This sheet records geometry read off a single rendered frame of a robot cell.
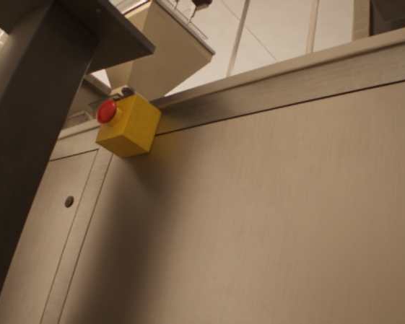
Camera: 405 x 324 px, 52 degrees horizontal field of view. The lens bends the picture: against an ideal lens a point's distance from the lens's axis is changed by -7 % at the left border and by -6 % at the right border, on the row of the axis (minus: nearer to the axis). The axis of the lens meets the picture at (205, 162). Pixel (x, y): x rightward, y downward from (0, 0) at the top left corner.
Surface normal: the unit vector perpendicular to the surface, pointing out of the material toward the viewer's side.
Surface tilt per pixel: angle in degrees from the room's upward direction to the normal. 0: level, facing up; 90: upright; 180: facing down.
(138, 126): 90
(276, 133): 90
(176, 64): 118
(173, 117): 90
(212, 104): 90
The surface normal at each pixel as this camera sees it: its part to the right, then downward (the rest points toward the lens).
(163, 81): 0.55, 0.32
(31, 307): -0.63, -0.45
